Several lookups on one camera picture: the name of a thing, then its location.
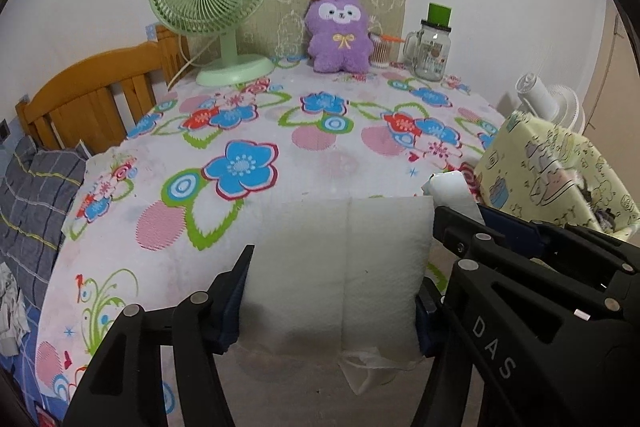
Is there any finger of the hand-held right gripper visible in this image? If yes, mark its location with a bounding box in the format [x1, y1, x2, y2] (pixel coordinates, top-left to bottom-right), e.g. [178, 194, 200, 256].
[432, 205, 507, 268]
[479, 204, 640, 315]

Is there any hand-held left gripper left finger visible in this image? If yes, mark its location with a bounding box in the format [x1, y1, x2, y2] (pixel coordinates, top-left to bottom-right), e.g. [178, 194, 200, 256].
[64, 245, 256, 427]

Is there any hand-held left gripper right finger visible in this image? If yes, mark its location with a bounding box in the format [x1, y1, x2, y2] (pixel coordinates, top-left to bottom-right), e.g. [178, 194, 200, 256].
[415, 257, 640, 427]

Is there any yellow patterned storage bag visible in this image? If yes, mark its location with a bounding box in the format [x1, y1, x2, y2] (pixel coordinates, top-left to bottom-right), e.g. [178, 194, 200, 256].
[474, 111, 640, 243]

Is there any large white tissue pack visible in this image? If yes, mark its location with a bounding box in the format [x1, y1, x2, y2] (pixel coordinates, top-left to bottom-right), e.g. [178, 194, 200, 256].
[240, 196, 435, 395]

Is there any white fan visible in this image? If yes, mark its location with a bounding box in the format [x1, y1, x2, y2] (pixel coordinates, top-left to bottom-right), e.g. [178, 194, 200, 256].
[515, 73, 587, 135]

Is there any floral tablecloth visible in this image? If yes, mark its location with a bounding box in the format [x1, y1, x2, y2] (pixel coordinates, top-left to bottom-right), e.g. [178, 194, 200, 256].
[37, 57, 508, 427]

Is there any glass jar with green lid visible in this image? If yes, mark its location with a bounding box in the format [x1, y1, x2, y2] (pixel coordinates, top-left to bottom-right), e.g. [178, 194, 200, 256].
[402, 2, 455, 82]

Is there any cotton swab container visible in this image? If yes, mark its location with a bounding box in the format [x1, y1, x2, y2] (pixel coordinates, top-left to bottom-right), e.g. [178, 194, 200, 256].
[369, 32, 403, 70]

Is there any blue bedsheet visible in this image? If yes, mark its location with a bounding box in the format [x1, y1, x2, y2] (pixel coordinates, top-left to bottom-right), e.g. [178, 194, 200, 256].
[0, 302, 66, 423]

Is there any white crumpled cloth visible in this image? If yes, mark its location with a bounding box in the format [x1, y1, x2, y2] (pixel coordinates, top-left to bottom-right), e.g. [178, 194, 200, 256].
[0, 264, 31, 358]

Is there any purple plush toy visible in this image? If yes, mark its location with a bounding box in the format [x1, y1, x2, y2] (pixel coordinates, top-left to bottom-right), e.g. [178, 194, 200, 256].
[305, 0, 373, 74]

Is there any grey plaid pillow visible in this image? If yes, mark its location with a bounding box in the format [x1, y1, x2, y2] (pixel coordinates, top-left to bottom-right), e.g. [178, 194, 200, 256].
[0, 138, 91, 303]

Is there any wooden bed headboard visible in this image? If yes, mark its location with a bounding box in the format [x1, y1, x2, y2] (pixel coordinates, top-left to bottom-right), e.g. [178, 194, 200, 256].
[15, 26, 193, 155]

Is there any white fan cable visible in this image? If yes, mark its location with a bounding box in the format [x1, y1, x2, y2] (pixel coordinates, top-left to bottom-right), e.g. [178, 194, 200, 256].
[167, 39, 221, 90]

